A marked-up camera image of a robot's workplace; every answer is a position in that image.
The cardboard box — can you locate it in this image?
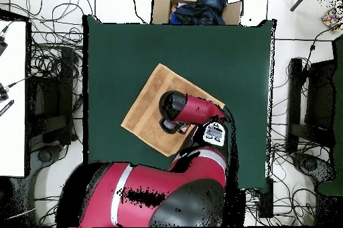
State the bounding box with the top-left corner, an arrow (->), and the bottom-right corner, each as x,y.
151,0 -> 243,25

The dark green table cloth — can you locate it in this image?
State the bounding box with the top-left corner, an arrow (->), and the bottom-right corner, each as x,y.
82,14 -> 277,190

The black floor cable tangle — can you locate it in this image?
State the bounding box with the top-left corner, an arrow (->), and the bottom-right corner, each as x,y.
267,141 -> 317,226
23,0 -> 93,78

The black camera device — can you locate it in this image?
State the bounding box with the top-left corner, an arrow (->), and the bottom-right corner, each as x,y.
0,82 -> 10,102
0,33 -> 9,57

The black slotted strip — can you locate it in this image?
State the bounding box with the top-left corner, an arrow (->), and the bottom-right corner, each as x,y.
0,99 -> 15,117

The black frame stand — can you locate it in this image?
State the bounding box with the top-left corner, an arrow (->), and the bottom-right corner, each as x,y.
26,48 -> 78,148
286,57 -> 336,154

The black floor box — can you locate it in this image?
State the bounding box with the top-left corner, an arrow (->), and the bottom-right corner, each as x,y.
258,178 -> 274,218

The white side table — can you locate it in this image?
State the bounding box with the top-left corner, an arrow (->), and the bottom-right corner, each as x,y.
0,19 -> 27,177

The tan terry towel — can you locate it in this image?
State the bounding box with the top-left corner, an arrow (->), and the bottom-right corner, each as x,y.
120,63 -> 226,158

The green covered side table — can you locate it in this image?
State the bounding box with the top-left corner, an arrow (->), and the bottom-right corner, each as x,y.
316,34 -> 343,196

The grey wheeled base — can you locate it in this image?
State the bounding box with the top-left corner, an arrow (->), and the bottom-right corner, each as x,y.
291,152 -> 336,186
29,144 -> 68,180

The navy blue garment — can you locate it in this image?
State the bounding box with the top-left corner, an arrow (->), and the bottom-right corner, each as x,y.
169,1 -> 226,25

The colourful patterned item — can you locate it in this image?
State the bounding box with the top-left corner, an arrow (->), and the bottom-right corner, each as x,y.
321,7 -> 343,34

